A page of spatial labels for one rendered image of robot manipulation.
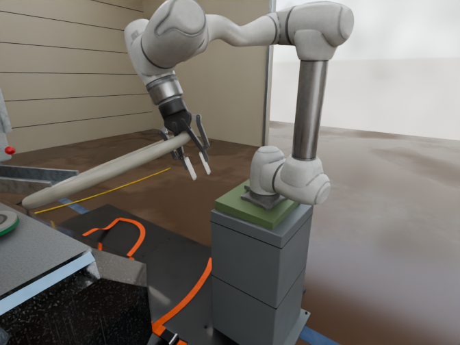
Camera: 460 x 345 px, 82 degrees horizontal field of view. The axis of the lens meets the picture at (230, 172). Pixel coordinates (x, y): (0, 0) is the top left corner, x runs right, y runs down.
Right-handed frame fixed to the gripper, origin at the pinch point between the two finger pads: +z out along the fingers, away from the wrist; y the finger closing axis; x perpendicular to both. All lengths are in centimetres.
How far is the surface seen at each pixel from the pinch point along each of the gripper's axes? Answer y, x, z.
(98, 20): 196, -578, -296
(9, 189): 61, -4, -15
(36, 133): 376, -462, -111
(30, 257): 71, -6, 10
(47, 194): 27.7, 23.9, -10.0
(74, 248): 58, -12, 14
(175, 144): 0.9, 10.4, -9.1
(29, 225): 84, -27, 2
